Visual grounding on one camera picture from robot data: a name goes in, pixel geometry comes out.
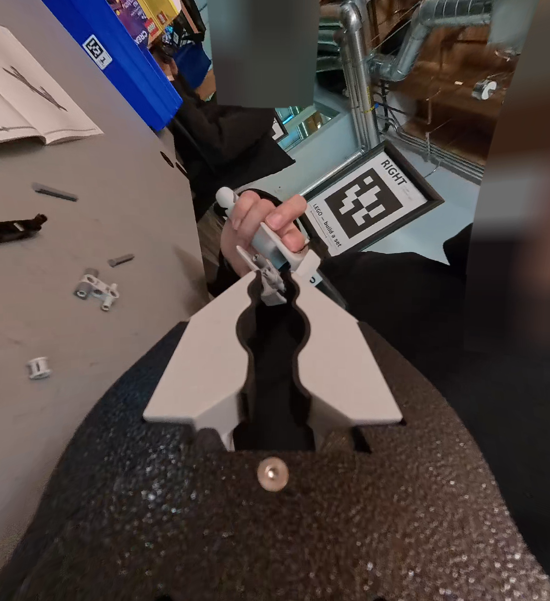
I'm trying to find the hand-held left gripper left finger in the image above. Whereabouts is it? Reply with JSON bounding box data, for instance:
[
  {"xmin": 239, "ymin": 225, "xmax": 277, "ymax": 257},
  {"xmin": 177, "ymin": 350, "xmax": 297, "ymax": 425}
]
[{"xmin": 143, "ymin": 271, "xmax": 259, "ymax": 451}]

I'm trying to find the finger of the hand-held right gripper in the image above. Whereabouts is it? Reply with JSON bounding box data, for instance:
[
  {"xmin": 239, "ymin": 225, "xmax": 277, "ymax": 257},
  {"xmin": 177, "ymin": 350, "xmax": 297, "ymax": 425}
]
[
  {"xmin": 236, "ymin": 244, "xmax": 270, "ymax": 274},
  {"xmin": 298, "ymin": 250, "xmax": 321, "ymax": 285}
]

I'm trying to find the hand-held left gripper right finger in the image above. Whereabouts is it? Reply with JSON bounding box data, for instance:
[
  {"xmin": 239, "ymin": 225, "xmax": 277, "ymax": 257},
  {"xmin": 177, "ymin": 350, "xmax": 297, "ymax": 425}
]
[{"xmin": 288, "ymin": 277, "xmax": 403, "ymax": 449}]

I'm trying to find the grey lego pin connector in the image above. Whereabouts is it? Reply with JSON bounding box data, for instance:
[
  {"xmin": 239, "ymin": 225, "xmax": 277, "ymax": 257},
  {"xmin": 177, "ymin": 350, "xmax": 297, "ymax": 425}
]
[
  {"xmin": 73, "ymin": 268, "xmax": 121, "ymax": 311},
  {"xmin": 255, "ymin": 256, "xmax": 287, "ymax": 307}
]

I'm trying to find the person's right forearm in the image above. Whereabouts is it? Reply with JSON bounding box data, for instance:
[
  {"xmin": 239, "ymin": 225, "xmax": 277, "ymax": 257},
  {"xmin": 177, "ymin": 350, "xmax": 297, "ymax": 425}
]
[{"xmin": 317, "ymin": 223, "xmax": 473, "ymax": 357}]

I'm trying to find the dark grey lego axle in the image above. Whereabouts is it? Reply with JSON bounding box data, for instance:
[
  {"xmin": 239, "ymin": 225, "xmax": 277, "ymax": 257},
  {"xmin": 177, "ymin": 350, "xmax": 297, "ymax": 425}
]
[{"xmin": 32, "ymin": 182, "xmax": 79, "ymax": 203}]

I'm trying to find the black lego beam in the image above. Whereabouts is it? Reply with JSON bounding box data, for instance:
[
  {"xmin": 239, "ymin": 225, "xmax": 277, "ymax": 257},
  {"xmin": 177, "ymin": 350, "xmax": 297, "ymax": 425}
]
[{"xmin": 0, "ymin": 213, "xmax": 49, "ymax": 248}]

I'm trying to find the colourful lego box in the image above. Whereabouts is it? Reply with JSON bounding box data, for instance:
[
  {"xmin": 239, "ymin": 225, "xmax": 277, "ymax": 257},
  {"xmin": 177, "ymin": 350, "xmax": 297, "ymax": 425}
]
[{"xmin": 106, "ymin": 0, "xmax": 182, "ymax": 48}]

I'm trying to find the open lego instruction booklet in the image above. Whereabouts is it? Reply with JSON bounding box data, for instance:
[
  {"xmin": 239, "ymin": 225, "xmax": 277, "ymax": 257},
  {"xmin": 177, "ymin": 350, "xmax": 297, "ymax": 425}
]
[{"xmin": 0, "ymin": 14, "xmax": 104, "ymax": 151}]

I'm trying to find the person's right hand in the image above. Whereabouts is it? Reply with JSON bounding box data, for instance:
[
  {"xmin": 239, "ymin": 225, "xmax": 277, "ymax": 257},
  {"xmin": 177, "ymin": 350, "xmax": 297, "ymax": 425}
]
[{"xmin": 220, "ymin": 190, "xmax": 309, "ymax": 278}]

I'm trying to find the framed black white marker sign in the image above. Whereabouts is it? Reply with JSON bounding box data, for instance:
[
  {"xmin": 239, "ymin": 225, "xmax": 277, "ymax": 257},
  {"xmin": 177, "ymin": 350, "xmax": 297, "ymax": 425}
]
[{"xmin": 299, "ymin": 140, "xmax": 445, "ymax": 256}]

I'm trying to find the blue plastic bin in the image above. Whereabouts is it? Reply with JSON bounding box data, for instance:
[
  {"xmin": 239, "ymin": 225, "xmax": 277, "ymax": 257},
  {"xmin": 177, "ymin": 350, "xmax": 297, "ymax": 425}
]
[{"xmin": 40, "ymin": 0, "xmax": 184, "ymax": 132}]

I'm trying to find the silver ventilation duct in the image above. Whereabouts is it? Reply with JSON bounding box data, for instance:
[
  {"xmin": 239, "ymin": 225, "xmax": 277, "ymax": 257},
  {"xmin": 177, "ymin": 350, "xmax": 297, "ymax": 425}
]
[{"xmin": 338, "ymin": 0, "xmax": 496, "ymax": 156}]

